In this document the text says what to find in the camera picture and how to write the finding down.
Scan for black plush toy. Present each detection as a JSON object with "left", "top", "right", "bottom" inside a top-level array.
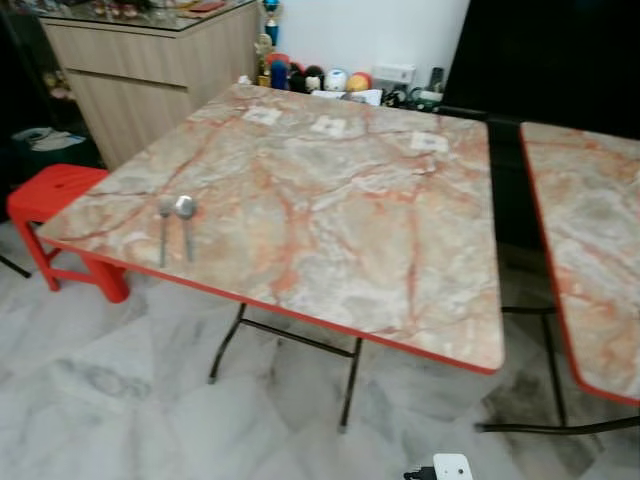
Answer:
[{"left": 292, "top": 65, "right": 326, "bottom": 94}]

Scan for large black screen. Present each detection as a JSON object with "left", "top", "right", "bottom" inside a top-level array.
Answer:
[{"left": 443, "top": 0, "right": 640, "bottom": 126}]

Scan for black metal table legs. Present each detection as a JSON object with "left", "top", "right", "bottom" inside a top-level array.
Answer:
[
  {"left": 475, "top": 305, "right": 640, "bottom": 436},
  {"left": 207, "top": 303, "right": 363, "bottom": 433}
]

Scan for silver metal fork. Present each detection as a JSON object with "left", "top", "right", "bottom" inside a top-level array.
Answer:
[{"left": 157, "top": 197, "right": 174, "bottom": 268}]

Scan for green and white mug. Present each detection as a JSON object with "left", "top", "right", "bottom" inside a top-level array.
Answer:
[{"left": 415, "top": 89, "right": 446, "bottom": 109}]

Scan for red and blue toy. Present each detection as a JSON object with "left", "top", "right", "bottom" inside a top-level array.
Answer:
[{"left": 268, "top": 54, "right": 293, "bottom": 91}]

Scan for grey white cloth bundle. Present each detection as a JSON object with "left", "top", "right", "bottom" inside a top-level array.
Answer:
[{"left": 12, "top": 126, "right": 89, "bottom": 153}]

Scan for small gold trophy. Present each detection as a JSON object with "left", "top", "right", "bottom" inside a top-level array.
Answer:
[{"left": 253, "top": 34, "right": 276, "bottom": 88}]

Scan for white wall socket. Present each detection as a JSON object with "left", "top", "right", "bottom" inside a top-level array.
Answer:
[{"left": 373, "top": 64, "right": 416, "bottom": 85}]

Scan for white paper sticker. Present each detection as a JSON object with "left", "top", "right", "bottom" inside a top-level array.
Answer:
[
  {"left": 410, "top": 132, "right": 450, "bottom": 154},
  {"left": 310, "top": 116, "right": 348, "bottom": 138}
]

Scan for white paper card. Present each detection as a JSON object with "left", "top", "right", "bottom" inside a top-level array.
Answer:
[{"left": 318, "top": 88, "right": 384, "bottom": 106}]

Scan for silver metal spoon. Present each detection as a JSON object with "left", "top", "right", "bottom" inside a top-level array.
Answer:
[{"left": 174, "top": 195, "right": 198, "bottom": 263}]

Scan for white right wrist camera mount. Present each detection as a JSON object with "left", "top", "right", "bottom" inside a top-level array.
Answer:
[{"left": 432, "top": 454, "right": 473, "bottom": 480}]

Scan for red plastic stool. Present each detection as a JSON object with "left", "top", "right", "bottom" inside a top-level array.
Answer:
[{"left": 6, "top": 164, "right": 131, "bottom": 304}]

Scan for light wooden cabinet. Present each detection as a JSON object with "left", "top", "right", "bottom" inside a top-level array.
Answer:
[{"left": 40, "top": 0, "right": 263, "bottom": 169}]

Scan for white round toy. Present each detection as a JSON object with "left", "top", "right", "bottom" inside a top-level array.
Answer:
[{"left": 325, "top": 68, "right": 350, "bottom": 93}]

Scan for blue trophy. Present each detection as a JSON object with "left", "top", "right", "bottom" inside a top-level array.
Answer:
[{"left": 262, "top": 0, "right": 282, "bottom": 46}]

